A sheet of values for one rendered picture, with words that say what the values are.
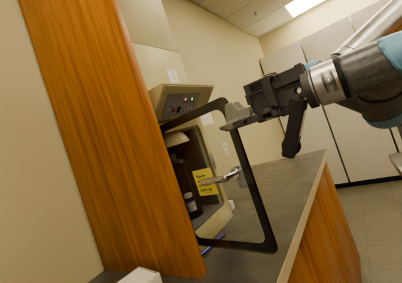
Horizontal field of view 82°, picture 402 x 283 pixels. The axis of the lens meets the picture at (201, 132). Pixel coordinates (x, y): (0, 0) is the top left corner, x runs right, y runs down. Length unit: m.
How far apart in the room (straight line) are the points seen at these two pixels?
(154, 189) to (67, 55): 0.57
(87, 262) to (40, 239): 0.20
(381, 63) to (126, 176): 0.69
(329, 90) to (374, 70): 0.06
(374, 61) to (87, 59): 0.77
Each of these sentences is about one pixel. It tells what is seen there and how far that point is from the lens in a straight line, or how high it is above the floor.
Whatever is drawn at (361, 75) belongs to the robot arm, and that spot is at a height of 1.32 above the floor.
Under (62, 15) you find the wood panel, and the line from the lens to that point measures 1.01.
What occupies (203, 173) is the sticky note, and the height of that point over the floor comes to 1.21.
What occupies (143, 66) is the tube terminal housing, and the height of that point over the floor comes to 1.62.
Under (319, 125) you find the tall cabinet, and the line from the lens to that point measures 3.71.
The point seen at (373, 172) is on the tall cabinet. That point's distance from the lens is 3.83.
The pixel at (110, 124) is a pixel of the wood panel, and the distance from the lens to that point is 0.80.
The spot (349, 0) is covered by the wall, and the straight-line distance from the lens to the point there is 4.29.
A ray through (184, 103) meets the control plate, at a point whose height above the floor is 1.45.
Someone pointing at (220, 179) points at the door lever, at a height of 1.20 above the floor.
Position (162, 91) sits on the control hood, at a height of 1.49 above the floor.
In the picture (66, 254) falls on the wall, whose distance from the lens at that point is 1.08.
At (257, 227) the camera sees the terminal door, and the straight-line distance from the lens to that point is 0.63.
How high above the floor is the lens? 1.31
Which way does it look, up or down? 2 degrees up
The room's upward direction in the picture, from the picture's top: 19 degrees counter-clockwise
